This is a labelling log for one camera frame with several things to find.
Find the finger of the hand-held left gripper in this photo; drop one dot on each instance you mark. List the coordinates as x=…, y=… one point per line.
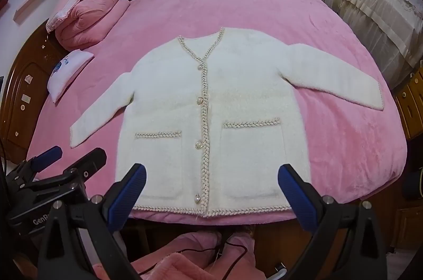
x=49, y=156
x=91, y=161

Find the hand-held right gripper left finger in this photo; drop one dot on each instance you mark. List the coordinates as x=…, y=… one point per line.
x=132, y=190

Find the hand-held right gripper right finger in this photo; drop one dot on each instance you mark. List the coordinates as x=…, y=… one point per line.
x=294, y=197

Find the white fluffy cardigan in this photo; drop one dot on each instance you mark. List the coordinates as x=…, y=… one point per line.
x=248, y=85

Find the wooden headboard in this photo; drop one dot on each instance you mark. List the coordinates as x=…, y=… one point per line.
x=26, y=95

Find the small white printed pillow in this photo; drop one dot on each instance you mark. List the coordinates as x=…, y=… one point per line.
x=66, y=75

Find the person's pink clothing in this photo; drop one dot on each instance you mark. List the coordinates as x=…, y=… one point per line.
x=185, y=263

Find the pink folded quilt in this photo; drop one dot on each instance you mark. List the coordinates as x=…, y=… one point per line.
x=92, y=19

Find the wooden cabinet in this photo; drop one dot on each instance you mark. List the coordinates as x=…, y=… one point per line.
x=411, y=101

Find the pink ruffled pillow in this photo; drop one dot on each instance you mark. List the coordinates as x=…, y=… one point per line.
x=74, y=0

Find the pink bed blanket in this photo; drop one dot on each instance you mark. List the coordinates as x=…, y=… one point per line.
x=264, y=2

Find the cream curtain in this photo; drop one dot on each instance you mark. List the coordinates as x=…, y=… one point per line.
x=370, y=2

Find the wooden wall strip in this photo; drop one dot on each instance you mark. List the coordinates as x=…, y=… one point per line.
x=31, y=4

